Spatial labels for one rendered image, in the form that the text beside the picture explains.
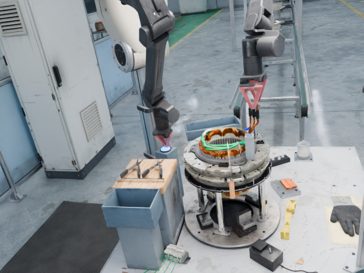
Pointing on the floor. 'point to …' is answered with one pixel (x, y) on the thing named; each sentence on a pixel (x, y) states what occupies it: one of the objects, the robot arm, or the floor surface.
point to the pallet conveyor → (302, 85)
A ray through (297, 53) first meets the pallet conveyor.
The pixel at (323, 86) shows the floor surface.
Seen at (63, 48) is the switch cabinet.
